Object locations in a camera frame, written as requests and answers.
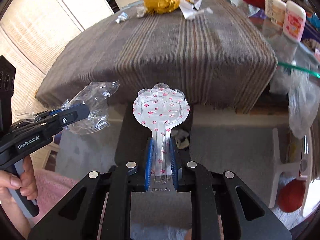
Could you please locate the white-capped cream bottle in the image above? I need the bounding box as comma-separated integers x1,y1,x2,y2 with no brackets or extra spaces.
271,0,286,27

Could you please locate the pink fluffy garment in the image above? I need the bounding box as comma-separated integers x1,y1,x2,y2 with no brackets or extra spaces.
28,169,79,227

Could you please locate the white plastic stool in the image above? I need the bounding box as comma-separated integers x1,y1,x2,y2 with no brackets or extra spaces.
268,128,315,218

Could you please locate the person's left hand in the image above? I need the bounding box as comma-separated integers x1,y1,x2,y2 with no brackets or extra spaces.
1,156,38,204

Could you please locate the grey plaid tablecloth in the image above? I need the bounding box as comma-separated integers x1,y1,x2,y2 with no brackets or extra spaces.
36,0,277,114

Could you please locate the clear plastic bag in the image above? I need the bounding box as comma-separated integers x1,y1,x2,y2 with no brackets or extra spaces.
270,62,319,139

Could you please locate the red ball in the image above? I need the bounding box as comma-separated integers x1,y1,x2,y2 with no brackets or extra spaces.
277,179,306,213

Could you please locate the clear plastic wrapper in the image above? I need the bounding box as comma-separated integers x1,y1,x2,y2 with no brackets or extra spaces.
15,81,120,135

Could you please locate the pink white lotion bottle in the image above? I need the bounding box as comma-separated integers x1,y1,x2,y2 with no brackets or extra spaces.
283,0,306,43

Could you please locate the black trash bin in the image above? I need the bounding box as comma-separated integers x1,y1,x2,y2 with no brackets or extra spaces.
114,102,194,170

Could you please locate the small blue-white candy wrapper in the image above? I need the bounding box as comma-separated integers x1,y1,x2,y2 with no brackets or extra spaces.
115,12,129,24

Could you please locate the star-print brush blister pack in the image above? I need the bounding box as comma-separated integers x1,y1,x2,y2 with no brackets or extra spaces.
132,83,190,184

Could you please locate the yellow-capped white bottle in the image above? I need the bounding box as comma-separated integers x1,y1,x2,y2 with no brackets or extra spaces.
264,0,275,18

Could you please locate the white green carton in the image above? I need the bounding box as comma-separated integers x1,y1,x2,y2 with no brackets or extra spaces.
179,0,213,21

